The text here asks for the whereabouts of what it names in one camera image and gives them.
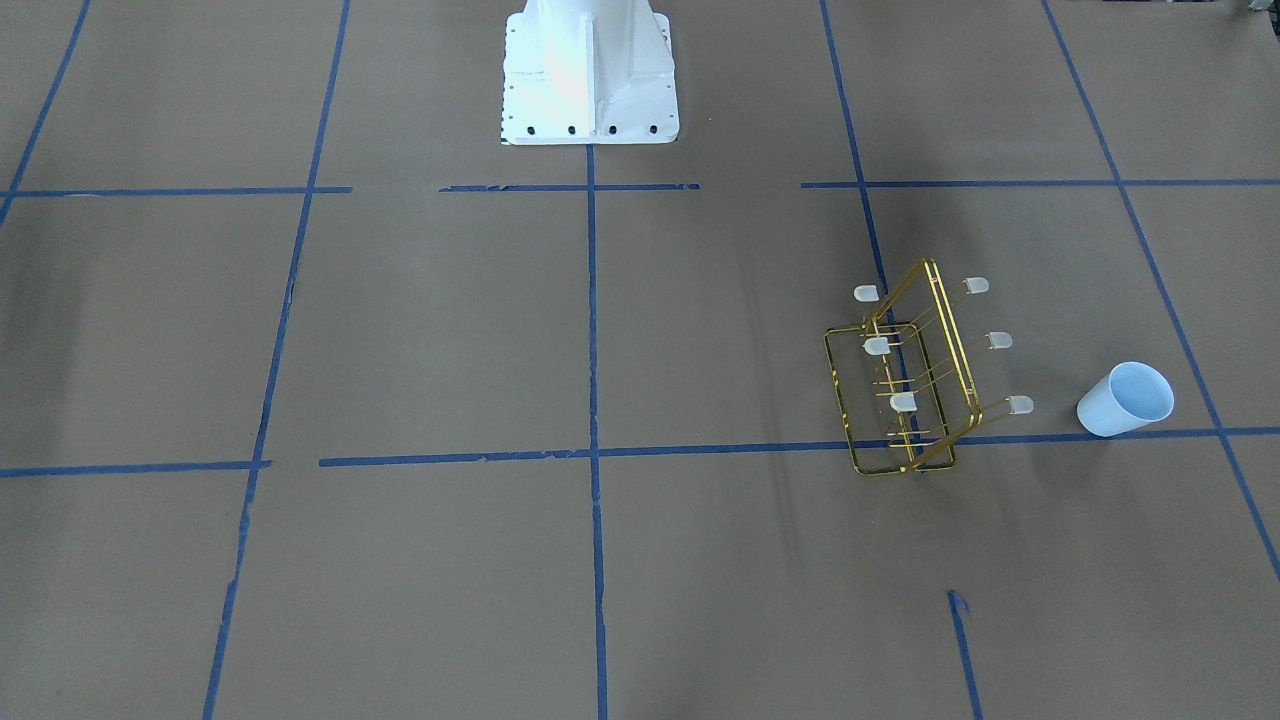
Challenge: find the light blue plastic cup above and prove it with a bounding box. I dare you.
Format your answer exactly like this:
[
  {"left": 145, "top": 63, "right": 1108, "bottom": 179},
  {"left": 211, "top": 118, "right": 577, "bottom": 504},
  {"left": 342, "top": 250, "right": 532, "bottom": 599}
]
[{"left": 1076, "top": 361, "right": 1176, "bottom": 438}]

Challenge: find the gold wire cup holder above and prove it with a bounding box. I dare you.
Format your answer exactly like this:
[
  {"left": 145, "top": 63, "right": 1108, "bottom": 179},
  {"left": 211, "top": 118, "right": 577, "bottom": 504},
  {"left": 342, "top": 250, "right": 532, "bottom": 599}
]
[{"left": 822, "top": 258, "right": 1036, "bottom": 478}]

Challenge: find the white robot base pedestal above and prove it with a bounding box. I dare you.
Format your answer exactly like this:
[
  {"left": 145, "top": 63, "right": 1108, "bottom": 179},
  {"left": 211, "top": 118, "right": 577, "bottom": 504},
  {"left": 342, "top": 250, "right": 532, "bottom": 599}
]
[{"left": 500, "top": 1, "right": 681, "bottom": 146}]

